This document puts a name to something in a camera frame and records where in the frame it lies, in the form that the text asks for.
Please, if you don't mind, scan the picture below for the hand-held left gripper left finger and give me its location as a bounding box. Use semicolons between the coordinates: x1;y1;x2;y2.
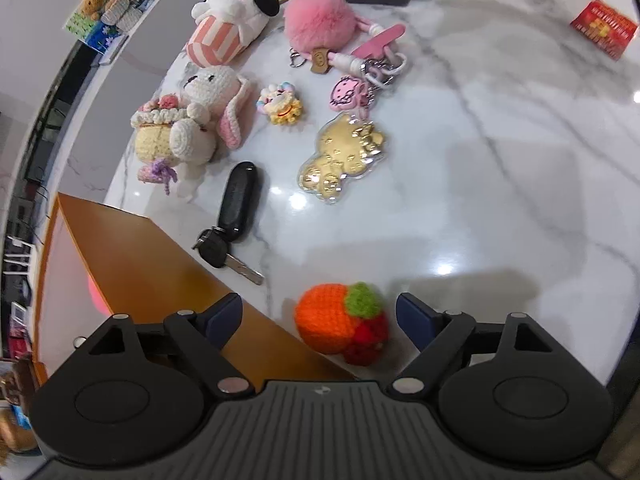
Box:
72;292;256;397

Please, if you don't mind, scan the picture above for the small sun face charm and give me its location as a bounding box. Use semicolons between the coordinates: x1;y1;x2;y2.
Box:
256;83;305;126

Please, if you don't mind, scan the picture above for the red packet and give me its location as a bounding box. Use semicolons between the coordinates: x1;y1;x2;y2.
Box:
569;0;639;61

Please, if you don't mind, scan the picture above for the orange gift box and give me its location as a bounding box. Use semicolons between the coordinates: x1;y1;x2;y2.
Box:
32;192;362;397

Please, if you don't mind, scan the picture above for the grey crochet basket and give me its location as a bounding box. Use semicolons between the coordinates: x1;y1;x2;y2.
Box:
100;0;147;32

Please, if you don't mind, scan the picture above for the gold cat-shaped charm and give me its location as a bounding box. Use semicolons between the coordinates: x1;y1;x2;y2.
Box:
297;112;387;205

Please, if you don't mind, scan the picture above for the white plush with striped cup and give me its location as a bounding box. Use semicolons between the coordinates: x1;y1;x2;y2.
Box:
184;0;280;69

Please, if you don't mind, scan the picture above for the long white cabinet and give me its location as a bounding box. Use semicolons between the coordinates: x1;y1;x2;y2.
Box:
0;0;203;221

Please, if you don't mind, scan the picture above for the pink pompom keychain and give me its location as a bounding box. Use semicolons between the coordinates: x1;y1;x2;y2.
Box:
283;0;412;92

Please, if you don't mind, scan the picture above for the orange crochet fruit with strawberry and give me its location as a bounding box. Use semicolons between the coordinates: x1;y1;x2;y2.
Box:
293;282;390;366

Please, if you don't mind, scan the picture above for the white crochet bunny with basket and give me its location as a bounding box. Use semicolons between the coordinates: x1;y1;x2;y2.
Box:
130;63;251;196

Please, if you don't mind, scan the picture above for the marble desktop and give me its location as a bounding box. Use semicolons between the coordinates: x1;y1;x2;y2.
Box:
101;0;640;392

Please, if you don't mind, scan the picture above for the black car key with fob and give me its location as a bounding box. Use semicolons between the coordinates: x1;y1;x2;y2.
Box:
192;161;265;286

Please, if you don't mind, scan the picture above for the pink cat charm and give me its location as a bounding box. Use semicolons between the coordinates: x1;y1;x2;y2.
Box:
328;75;374;114

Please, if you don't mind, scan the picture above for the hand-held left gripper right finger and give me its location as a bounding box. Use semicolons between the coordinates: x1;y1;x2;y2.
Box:
385;291;552;397

